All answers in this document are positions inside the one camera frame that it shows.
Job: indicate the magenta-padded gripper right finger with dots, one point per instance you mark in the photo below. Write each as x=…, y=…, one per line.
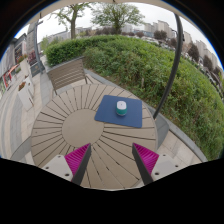
x=148, y=160

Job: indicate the curved dark umbrella pole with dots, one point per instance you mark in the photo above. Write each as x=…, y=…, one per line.
x=173, y=66

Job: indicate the grey shopfront building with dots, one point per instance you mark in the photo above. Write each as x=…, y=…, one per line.
x=13, y=63

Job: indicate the thin sparse-leaved tree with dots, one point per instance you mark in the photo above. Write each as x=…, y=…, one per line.
x=72, y=26

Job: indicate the blue rectangular mouse pad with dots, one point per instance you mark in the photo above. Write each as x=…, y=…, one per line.
x=106, y=113

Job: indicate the tall grey sign pillar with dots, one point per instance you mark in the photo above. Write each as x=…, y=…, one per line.
x=36, y=50

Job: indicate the wooden slatted chair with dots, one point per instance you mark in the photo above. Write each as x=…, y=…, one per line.
x=68, y=73

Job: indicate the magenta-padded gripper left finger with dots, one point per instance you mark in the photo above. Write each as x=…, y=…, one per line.
x=76, y=160

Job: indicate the beige umbrella canopy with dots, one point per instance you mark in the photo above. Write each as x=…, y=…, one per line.
x=110, y=1

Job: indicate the white and teal computer mouse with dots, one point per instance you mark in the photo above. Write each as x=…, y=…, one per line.
x=121, y=107

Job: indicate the round leafy tree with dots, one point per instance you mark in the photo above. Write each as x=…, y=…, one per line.
x=116, y=16

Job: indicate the distant high-rise buildings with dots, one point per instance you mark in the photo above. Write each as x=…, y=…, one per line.
x=163, y=28

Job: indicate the white planter with flowers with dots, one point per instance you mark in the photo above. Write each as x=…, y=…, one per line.
x=26, y=96

